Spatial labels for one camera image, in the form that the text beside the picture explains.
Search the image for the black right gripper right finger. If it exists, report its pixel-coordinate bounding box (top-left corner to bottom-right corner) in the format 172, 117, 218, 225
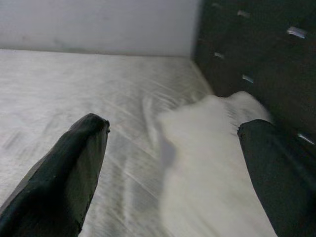
237, 119, 316, 237

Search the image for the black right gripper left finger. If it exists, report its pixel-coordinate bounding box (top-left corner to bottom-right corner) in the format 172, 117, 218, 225
0, 113, 111, 237

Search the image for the white pillow with green print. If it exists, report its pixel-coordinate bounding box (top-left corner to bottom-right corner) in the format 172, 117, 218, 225
155, 90, 279, 237

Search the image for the white quilted mattress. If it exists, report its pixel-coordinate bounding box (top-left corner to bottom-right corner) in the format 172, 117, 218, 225
0, 48, 213, 237

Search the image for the black tufted headboard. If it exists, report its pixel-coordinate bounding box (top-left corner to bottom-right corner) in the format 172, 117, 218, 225
191, 0, 316, 168

